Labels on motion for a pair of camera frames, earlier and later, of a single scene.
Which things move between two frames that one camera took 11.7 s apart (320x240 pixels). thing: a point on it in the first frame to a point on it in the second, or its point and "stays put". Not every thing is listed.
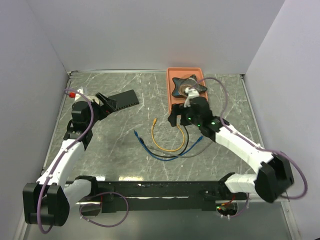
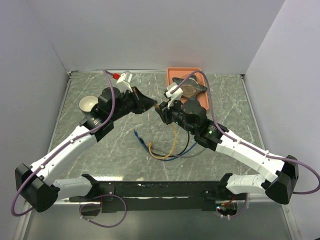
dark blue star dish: (181, 84) stays put
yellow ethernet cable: (154, 122) to (165, 156)
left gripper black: (104, 112) to (143, 103)
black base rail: (160, 196) stays put
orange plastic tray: (182, 73) stays put
